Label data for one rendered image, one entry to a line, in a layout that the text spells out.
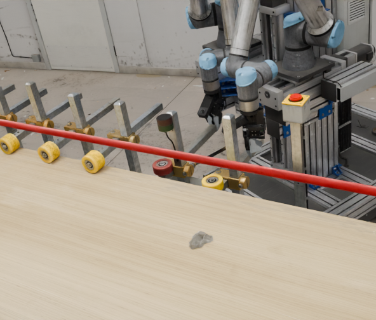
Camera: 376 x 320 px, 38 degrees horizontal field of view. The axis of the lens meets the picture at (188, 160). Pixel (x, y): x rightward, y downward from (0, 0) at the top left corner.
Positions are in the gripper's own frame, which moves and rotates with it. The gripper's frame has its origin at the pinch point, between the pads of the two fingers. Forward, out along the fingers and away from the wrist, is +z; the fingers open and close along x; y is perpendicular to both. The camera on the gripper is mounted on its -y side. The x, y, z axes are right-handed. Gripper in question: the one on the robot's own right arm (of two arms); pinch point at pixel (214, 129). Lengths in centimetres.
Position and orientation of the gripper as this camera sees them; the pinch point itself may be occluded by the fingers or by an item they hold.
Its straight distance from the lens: 248.7
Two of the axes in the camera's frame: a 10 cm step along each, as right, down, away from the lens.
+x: -8.5, -1.6, 5.1
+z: 1.5, 8.4, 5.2
